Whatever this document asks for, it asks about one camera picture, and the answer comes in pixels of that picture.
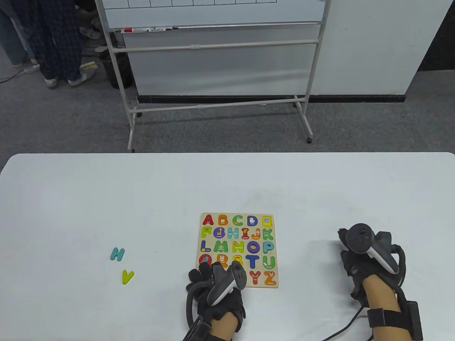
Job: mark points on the wooden alphabet puzzle board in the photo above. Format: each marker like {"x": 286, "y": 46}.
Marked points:
{"x": 266, "y": 286}

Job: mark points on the black bin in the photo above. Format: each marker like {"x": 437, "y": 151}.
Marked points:
{"x": 108, "y": 71}

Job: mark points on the green letter block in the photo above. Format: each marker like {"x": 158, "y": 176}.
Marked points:
{"x": 265, "y": 234}

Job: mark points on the red marker pen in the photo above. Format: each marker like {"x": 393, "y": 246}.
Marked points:
{"x": 133, "y": 30}

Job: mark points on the grey hand controller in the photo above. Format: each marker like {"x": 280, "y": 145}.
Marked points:
{"x": 220, "y": 291}
{"x": 359, "y": 238}

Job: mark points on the blue letter block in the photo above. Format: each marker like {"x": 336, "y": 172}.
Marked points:
{"x": 252, "y": 257}

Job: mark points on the white item with yellow label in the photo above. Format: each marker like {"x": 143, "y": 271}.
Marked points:
{"x": 89, "y": 65}

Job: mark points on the pile of shoes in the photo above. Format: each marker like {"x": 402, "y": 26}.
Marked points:
{"x": 93, "y": 33}

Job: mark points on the grey right hand controller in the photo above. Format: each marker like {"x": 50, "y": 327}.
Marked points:
{"x": 359, "y": 238}

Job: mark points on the white rolling whiteboard stand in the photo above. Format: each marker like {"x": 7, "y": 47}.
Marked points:
{"x": 213, "y": 14}

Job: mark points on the person's right hand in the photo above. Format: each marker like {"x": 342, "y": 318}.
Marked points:
{"x": 355, "y": 266}

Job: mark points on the person's left hand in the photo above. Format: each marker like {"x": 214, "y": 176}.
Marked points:
{"x": 227, "y": 305}

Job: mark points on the person's left forearm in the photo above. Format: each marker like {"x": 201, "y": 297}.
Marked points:
{"x": 222, "y": 325}

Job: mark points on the group of colourful puzzle letters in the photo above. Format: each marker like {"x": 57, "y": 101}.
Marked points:
{"x": 203, "y": 245}

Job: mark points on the person's right forearm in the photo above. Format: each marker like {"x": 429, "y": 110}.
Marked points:
{"x": 380, "y": 295}

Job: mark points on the black marker pen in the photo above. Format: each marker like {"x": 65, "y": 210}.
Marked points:
{"x": 163, "y": 28}

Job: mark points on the yellow letter block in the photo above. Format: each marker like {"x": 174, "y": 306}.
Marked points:
{"x": 125, "y": 279}

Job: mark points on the grey left hand controller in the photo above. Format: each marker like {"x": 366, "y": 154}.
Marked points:
{"x": 220, "y": 291}

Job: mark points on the teal letter block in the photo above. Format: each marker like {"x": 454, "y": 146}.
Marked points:
{"x": 117, "y": 254}

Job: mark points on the black right wrist sensor box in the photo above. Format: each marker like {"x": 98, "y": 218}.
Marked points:
{"x": 384, "y": 316}

